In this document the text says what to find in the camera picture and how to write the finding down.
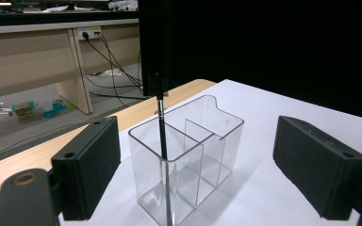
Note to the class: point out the light wooden desk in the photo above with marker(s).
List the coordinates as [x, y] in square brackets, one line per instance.
[22, 62]

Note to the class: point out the blue plastic piece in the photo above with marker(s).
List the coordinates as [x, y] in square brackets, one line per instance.
[55, 108]

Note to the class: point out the green packet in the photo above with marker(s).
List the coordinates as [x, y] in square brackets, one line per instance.
[24, 109]

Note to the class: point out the white power strip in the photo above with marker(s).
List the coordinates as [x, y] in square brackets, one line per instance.
[89, 33]

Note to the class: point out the white table mat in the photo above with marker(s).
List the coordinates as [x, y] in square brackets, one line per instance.
[270, 194]

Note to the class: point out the black curtain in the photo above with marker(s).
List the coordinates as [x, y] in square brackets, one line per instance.
[264, 47]

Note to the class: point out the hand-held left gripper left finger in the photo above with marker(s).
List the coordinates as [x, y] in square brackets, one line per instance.
[86, 166]

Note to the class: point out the clear divided plastic container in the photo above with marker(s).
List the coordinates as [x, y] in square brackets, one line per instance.
[201, 175]

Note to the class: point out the white paper scrap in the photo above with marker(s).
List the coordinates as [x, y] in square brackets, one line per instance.
[112, 72]

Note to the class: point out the slim black pen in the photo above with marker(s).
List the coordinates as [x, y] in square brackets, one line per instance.
[163, 141]

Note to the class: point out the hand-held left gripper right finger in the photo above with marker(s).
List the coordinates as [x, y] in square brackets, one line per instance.
[320, 166]

